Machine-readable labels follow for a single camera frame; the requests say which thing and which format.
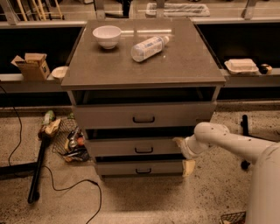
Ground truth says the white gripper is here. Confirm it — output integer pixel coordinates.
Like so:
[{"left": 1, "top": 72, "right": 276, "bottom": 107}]
[{"left": 172, "top": 135, "right": 208, "bottom": 178}]

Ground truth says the grey drawer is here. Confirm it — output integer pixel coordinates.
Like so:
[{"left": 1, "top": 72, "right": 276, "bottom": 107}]
[
  {"left": 72, "top": 102, "right": 216, "bottom": 129},
  {"left": 85, "top": 137, "right": 181, "bottom": 157},
  {"left": 95, "top": 160, "right": 183, "bottom": 176}
]

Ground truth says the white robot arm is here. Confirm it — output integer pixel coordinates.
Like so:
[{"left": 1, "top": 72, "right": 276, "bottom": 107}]
[{"left": 173, "top": 122, "right": 280, "bottom": 224}]

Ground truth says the grey bottom drawer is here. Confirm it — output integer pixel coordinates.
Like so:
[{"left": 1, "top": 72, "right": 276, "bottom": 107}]
[{"left": 95, "top": 160, "right": 183, "bottom": 176}]

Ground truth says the grey top drawer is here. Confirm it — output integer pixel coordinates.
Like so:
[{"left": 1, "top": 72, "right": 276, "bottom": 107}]
[{"left": 72, "top": 102, "right": 216, "bottom": 129}]

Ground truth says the grey drawer cabinet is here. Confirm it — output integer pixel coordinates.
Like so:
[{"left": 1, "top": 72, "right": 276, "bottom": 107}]
[{"left": 62, "top": 18, "right": 225, "bottom": 168}]

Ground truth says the black table leg right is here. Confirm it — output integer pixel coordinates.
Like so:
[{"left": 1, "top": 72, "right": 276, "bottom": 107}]
[{"left": 239, "top": 114, "right": 280, "bottom": 171}]

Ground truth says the black table leg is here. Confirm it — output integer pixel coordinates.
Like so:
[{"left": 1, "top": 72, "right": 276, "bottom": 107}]
[
  {"left": 239, "top": 114, "right": 280, "bottom": 171},
  {"left": 0, "top": 137, "right": 51, "bottom": 204}
]

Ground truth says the white foam food container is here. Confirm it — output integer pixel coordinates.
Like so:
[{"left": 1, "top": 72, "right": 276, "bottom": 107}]
[{"left": 224, "top": 59, "right": 258, "bottom": 74}]

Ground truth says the clear plastic bottle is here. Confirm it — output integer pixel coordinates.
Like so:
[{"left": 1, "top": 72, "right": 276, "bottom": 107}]
[{"left": 130, "top": 36, "right": 170, "bottom": 62}]

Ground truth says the small dark round object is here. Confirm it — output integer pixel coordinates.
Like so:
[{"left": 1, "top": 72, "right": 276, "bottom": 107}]
[{"left": 259, "top": 64, "right": 272, "bottom": 74}]

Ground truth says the tan crumpled bag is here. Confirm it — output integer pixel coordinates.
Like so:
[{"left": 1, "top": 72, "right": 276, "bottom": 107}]
[{"left": 38, "top": 119, "right": 61, "bottom": 139}]

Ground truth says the white bowl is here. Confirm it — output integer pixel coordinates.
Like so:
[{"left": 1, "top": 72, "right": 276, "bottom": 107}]
[{"left": 93, "top": 25, "right": 122, "bottom": 49}]

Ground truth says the green chip bag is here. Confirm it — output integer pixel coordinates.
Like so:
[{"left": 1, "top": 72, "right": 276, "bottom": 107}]
[{"left": 42, "top": 110, "right": 56, "bottom": 125}]

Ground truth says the clear plastic tray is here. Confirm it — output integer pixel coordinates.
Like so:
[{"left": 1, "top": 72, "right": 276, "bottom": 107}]
[{"left": 144, "top": 2, "right": 211, "bottom": 18}]

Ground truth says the black table leg left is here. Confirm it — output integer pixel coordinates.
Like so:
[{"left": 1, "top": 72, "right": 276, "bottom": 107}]
[{"left": 0, "top": 137, "right": 51, "bottom": 204}]

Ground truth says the brown cardboard box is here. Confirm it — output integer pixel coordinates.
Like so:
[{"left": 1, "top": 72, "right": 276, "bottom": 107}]
[{"left": 11, "top": 53, "right": 50, "bottom": 81}]

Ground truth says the wire basket bottom right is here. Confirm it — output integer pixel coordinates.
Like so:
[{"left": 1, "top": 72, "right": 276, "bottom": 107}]
[{"left": 220, "top": 212, "right": 246, "bottom": 224}]

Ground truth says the wire basket with utensils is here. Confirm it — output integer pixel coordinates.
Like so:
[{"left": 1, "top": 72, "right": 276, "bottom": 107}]
[{"left": 52, "top": 117, "right": 89, "bottom": 163}]

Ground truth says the black power cable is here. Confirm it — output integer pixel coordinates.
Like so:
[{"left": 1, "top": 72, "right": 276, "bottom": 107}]
[{"left": 0, "top": 84, "right": 103, "bottom": 224}]

